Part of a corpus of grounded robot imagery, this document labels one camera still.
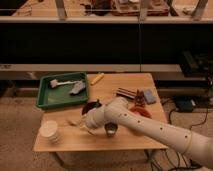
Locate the blue sponge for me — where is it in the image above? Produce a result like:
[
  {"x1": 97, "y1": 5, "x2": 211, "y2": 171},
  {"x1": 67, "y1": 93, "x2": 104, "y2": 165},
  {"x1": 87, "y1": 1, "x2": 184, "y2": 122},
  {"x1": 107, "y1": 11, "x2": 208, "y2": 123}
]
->
[{"x1": 144, "y1": 89, "x2": 156, "y2": 104}]

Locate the dark brown bowl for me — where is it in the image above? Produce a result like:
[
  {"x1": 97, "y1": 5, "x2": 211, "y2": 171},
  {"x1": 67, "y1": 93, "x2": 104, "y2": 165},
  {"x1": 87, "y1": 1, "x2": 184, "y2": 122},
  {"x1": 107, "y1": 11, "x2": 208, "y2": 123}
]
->
[{"x1": 82, "y1": 102, "x2": 96, "y2": 115}]

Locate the yellow banana toy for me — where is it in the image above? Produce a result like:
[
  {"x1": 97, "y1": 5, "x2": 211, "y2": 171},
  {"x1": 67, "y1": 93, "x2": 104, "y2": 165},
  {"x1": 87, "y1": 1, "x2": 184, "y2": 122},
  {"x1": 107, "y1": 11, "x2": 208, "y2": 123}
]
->
[{"x1": 91, "y1": 73, "x2": 104, "y2": 85}]

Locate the grey cloth in tray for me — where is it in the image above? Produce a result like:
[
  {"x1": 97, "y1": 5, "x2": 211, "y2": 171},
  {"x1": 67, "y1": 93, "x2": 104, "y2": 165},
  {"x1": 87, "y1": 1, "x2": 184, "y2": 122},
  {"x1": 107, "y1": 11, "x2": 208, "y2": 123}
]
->
[{"x1": 69, "y1": 81, "x2": 85, "y2": 95}]

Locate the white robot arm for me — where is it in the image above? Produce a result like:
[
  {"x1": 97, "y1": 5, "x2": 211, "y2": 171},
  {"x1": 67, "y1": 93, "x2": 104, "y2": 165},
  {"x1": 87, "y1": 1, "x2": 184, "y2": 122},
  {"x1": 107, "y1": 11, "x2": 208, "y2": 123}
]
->
[{"x1": 82, "y1": 97, "x2": 213, "y2": 169}]

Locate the wooden table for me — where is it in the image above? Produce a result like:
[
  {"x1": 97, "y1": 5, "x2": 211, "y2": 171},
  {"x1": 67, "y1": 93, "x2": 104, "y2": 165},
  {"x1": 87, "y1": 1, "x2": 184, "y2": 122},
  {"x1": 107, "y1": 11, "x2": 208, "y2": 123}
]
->
[{"x1": 33, "y1": 73, "x2": 167, "y2": 152}]

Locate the brown striped box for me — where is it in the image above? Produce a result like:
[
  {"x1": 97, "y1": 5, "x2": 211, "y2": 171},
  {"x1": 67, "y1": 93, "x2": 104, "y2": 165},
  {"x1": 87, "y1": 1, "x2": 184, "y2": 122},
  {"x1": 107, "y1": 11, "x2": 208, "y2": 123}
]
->
[{"x1": 116, "y1": 88, "x2": 136, "y2": 100}]

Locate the orange bowl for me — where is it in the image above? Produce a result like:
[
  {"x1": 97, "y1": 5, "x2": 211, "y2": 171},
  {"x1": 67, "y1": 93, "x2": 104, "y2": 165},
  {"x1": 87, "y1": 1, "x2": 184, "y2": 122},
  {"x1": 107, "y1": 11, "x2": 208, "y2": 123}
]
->
[{"x1": 130, "y1": 106, "x2": 151, "y2": 118}]

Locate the white paper cup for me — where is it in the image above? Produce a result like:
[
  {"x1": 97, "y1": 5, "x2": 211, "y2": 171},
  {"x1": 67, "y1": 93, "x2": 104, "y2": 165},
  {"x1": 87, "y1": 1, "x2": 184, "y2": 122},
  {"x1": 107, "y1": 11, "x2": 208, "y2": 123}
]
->
[{"x1": 39, "y1": 120, "x2": 59, "y2": 142}]

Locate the small metal cup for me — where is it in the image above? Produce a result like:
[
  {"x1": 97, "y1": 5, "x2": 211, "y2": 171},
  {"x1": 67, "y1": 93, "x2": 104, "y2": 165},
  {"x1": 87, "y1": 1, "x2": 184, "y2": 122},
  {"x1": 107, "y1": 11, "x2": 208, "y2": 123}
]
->
[{"x1": 104, "y1": 123, "x2": 118, "y2": 137}]

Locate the brown pinecone figure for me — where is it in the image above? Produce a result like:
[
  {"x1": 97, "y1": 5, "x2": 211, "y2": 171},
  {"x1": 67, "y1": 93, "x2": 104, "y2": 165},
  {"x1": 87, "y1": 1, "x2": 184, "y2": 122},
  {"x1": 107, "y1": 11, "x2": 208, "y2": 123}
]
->
[{"x1": 134, "y1": 90, "x2": 145, "y2": 107}]

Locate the green plastic tray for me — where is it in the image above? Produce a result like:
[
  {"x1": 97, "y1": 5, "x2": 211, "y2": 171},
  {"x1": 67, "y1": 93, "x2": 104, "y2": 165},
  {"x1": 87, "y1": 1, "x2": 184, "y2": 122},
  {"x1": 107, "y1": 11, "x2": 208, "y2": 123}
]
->
[{"x1": 37, "y1": 72, "x2": 89, "y2": 110}]

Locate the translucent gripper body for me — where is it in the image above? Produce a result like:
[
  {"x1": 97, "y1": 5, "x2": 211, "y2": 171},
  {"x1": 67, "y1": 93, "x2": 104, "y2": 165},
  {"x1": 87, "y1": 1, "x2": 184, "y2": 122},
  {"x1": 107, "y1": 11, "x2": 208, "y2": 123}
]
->
[{"x1": 80, "y1": 115, "x2": 95, "y2": 135}]

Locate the white brush in tray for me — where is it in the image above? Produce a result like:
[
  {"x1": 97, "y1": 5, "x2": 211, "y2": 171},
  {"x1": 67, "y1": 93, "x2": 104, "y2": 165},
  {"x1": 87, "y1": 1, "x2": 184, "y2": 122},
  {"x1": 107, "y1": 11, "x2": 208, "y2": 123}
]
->
[{"x1": 50, "y1": 79, "x2": 75, "y2": 88}]

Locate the green utensil in bowl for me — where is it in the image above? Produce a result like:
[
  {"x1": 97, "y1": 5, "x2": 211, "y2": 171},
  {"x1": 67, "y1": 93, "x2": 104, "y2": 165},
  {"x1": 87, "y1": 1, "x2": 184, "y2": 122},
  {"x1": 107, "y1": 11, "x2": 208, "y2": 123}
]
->
[{"x1": 95, "y1": 99, "x2": 101, "y2": 108}]

